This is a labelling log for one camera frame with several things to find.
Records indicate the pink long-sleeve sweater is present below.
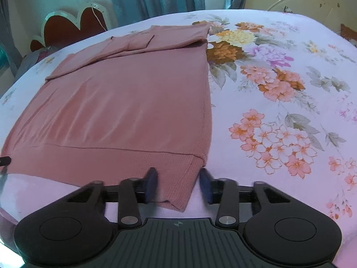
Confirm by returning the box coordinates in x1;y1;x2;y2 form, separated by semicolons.
1;24;212;211

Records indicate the pile of clothes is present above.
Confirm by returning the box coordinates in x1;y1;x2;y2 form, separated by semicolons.
15;46;59;82

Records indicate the grey left curtain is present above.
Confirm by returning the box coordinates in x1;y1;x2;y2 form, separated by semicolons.
1;0;22;76

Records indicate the floral pink bed sheet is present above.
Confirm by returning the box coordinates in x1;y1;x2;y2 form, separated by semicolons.
1;10;356;267

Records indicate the red heart-shaped headboard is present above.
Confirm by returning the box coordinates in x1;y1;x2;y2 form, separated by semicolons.
30;2;112;52

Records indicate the orange patterned pillow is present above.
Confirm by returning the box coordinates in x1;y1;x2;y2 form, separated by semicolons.
341;24;357;43

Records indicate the white charging cable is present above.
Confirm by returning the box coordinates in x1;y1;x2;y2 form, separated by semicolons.
90;4;108;32

